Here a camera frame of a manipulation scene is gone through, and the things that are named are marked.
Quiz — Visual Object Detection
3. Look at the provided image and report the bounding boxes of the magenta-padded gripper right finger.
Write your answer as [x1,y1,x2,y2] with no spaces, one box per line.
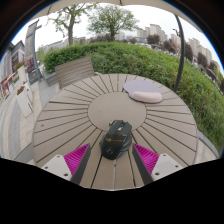
[131,142,184,186]

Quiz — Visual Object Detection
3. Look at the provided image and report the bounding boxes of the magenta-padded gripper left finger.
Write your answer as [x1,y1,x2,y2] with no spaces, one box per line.
[41,143,92,186]

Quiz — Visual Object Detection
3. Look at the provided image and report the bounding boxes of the black computer mouse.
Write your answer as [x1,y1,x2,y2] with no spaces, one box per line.
[99,119,134,161]

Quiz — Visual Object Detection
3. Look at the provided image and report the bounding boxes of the lilac mouse pad with wrist rest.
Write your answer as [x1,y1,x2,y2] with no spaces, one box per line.
[122,79,164,104]

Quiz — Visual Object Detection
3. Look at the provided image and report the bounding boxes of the white planter box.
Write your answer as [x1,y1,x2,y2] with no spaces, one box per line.
[15,84,34,118]

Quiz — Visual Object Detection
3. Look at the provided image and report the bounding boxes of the brown slatted chair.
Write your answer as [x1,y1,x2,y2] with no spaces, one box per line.
[54,56,96,90]

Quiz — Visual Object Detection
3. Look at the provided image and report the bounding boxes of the green hedge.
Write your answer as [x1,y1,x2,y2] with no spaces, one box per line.
[42,40,224,151]

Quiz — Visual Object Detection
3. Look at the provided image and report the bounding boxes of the black curved pole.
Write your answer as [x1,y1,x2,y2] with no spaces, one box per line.
[172,13,186,94]

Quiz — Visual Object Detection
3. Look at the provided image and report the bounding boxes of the tall grey sign board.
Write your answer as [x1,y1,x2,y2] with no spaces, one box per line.
[24,19,44,86]

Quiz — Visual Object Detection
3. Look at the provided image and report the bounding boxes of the bare-trunk tree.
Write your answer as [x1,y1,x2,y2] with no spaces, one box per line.
[47,2,98,47]

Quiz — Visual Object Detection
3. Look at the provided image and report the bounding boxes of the distant apartment buildings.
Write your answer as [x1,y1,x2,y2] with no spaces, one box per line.
[136,23,214,66]

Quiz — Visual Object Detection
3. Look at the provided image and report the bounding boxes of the round leafy tree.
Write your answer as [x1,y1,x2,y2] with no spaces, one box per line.
[87,3,140,42]

